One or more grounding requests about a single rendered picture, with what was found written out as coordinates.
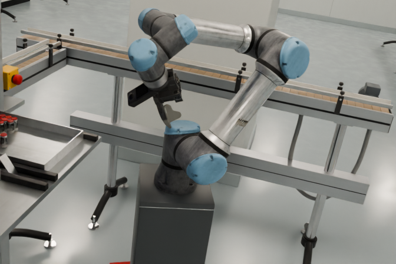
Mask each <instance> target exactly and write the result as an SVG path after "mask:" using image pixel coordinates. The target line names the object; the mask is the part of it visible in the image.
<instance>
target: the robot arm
mask: <svg viewBox="0 0 396 264"><path fill-rule="evenodd" d="M138 25H139V27H140V29H141V30H142V31H143V32H144V33H145V34H147V35H149V36H150V37H151V38H150V39H147V38H141V39H137V40H135V41H134V42H133V43H132V44H131V45H130V47H129V49H128V57H129V60H130V62H131V64H132V66H133V68H134V69H135V70H136V71H137V73H138V75H139V76H140V78H141V80H142V82H143V83H142V84H140V85H139V86H138V87H136V88H134V89H133V90H131V91H129V92H128V93H127V98H128V106H130V107H136V106H137V105H139V104H141V103H143V102H144V101H146V100H148V99H149V98H151V97H153V100H154V102H155V104H156V106H157V109H158V112H159V114H160V117H161V119H162V120H163V123H164V124H165V125H166V128H165V132H164V141H163V151H162V158H161V163H160V165H159V167H158V169H157V171H156V173H155V175H154V184H155V185H156V187H157V188H158V189H160V190H161V191H163V192H166V193H170V194H188V193H191V192H192V191H194V190H195V189H196V187H197V184H201V185H208V184H212V183H215V182H217V181H218V180H220V179H221V178H222V177H223V175H224V174H225V172H226V170H227V161H226V159H227V158H228V156H229V155H230V146H231V145H232V143H233V142H234V141H235V140H236V138H237V137H238V136H239V134H240V133H241V132H242V131H243V129H244V128H245V127H246V126H247V124H248V123H249V121H250V120H251V119H252V118H253V116H254V115H255V114H256V113H257V111H258V110H259V109H260V108H261V106H262V105H263V104H264V102H265V101H266V100H267V99H268V97H269V96H270V95H271V94H272V93H273V91H274V90H275V88H276V87H277V86H280V85H285V84H286V82H287V81H288V80H289V79H296V78H299V77H300V76H301V75H302V74H303V73H304V72H305V71H306V69H307V67H308V65H309V60H310V58H309V56H310V53H309V48H308V46H307V45H306V44H305V43H304V42H303V41H301V40H299V39H298V38H297V37H293V36H290V35H288V34H286V33H284V32H282V31H280V30H278V29H275V28H271V27H264V26H258V25H250V24H240V25H239V26H238V25H232V24H225V23H221V22H215V21H209V20H205V19H199V18H193V17H189V16H186V15H185V14H181V15H176V14H170V13H166V12H161V11H159V10H158V9H154V8H146V9H144V10H143V11H142V12H141V13H140V15H139V17H138ZM190 43H194V44H202V45H209V46H214V47H222V48H230V49H234V50H235V51H236V52H237V53H241V54H246V55H248V56H250V57H253V58H255V59H256V61H255V70H254V72H253V73H252V75H251V76H250V77H249V78H248V79H247V81H246V82H245V83H244V85H243V86H242V87H241V89H240V90H239V91H238V92H237V94H236V95H235V96H234V97H233V99H232V100H231V102H230V103H229V104H228V105H227V107H226V108H225V109H224V110H223V112H222V113H221V114H220V116H219V117H218V118H217V119H216V121H215V122H214V123H213V124H212V126H211V127H210V128H209V129H208V130H205V131H201V132H200V126H199V125H198V124H197V123H195V122H193V121H188V120H176V119H178V118H180V117H181V116H182V115H181V113H180V112H178V111H173V110H172V107H171V105H169V104H166V105H164V106H163V103H164V102H167V101H175V102H176V103H178V102H181V101H183V99H182V94H181V93H182V88H181V83H180V80H179V78H178V76H177V74H176V73H174V71H173V69H172V68H171V69H168V70H167V69H166V67H165V65H164V64H165V63H166V62H167V61H169V60H170V59H171V58H173V57H174V56H175V55H176V54H177V53H178V52H180V51H181V50H182V49H183V48H184V47H186V46H187V45H189V44H190Z"/></svg>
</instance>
